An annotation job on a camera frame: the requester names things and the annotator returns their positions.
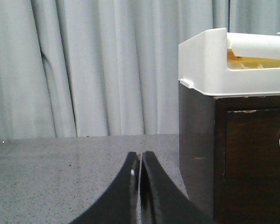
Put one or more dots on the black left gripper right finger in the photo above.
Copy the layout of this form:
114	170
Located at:
161	200

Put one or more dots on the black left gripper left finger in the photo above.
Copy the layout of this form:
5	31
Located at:
118	204

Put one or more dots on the dark wooden drawer cabinet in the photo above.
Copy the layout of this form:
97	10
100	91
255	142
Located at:
202	142

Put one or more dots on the white plastic tray on cabinet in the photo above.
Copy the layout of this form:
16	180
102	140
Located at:
206	65

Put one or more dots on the grey pleated curtain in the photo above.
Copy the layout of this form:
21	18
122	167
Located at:
78	68

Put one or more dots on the white roll in tray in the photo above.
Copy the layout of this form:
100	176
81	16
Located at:
252	45

